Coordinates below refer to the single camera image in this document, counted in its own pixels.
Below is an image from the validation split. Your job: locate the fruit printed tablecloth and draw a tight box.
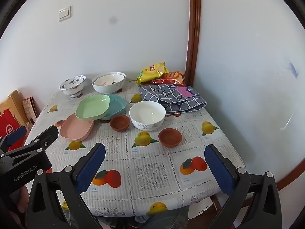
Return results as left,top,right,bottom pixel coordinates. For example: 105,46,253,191
24,79,246,220

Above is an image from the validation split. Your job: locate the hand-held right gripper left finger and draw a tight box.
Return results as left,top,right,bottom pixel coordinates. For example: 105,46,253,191
26,143,106,229

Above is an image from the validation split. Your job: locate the large white bowl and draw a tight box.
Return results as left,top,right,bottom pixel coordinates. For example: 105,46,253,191
92,72,126,94

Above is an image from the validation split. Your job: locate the green plate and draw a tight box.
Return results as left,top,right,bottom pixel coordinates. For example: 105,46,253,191
75,94,110,121

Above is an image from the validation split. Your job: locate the yellow chip bag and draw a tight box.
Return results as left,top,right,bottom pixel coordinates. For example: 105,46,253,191
136,62,169,85

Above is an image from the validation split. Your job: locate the grey checked cloth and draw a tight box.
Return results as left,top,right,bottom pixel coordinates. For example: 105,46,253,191
139,83,207,115

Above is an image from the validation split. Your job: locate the blue patterned footed bowl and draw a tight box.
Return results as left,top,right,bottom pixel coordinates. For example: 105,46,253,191
59,75,87,98

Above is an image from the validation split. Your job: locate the small brown bowl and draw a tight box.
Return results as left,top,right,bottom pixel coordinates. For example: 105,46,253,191
158,128,183,148
110,115,130,132

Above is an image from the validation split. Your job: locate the brown patterned box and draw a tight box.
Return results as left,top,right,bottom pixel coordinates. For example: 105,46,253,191
22,97,39,127

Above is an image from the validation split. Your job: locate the white bowl with grey pattern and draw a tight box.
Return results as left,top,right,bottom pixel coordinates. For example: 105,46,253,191
129,101,166,131

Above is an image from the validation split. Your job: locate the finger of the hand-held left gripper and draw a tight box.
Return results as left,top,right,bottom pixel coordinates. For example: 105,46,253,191
22,125,59,152
0,125,27,152

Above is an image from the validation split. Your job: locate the red chip bag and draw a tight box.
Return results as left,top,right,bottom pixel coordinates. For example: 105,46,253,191
150,71,186,86

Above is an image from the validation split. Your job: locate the pink plate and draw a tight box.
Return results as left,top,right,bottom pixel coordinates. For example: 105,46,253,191
59,114,95,142

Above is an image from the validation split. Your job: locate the red box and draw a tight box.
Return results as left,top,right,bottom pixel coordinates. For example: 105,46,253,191
0,101,24,152

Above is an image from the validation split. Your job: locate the teal plate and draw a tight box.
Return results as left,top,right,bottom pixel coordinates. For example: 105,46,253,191
100,94,127,121

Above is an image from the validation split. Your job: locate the white wall switch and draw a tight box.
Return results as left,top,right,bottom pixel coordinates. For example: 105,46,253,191
58,5,72,22

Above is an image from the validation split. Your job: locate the brown wooden baseboard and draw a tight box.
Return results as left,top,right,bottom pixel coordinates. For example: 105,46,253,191
276,157,305,192

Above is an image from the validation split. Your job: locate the brown wooden door frame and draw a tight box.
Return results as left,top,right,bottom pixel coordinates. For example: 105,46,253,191
185,0,202,86

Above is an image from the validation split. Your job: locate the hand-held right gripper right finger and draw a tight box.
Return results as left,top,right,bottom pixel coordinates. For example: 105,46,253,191
204,144,283,229

